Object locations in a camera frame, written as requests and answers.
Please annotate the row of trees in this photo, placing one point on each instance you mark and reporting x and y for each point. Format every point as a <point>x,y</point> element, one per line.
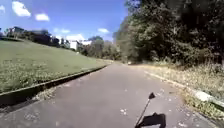
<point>96,48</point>

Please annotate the pale kerb beside verge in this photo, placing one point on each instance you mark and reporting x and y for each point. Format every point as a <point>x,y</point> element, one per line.
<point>203,96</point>

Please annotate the dense wood of trees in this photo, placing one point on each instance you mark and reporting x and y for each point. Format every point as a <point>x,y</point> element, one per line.
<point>173,30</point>

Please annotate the concrete kerb beside grass slope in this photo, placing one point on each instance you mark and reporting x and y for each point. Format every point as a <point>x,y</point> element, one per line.
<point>26,92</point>

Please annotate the grass slope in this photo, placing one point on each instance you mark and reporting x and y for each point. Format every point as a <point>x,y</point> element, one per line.
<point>40,63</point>

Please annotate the white building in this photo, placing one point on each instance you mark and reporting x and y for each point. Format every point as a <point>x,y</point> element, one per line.
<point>74,45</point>

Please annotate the grey asphalt path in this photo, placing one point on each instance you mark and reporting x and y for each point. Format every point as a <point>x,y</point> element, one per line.
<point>106,90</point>

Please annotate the dark building among trees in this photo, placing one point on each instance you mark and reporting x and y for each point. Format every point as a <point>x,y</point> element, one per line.
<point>41,36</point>

